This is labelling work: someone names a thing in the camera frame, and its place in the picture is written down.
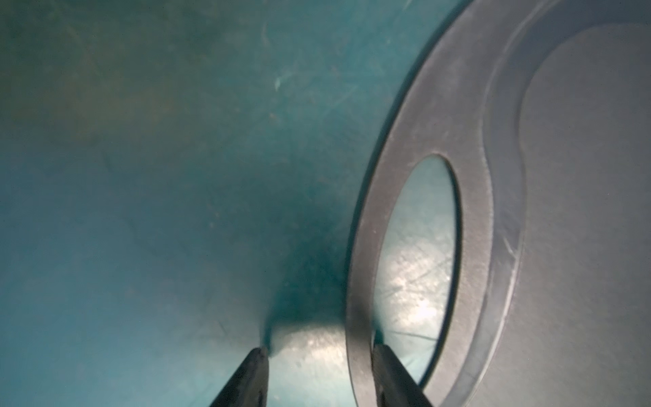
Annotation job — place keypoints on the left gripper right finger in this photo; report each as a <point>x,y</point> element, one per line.
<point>394,385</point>

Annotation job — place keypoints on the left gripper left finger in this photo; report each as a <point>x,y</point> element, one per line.
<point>248,385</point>

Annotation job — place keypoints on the black cutting board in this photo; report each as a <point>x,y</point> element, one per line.
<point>542,111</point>

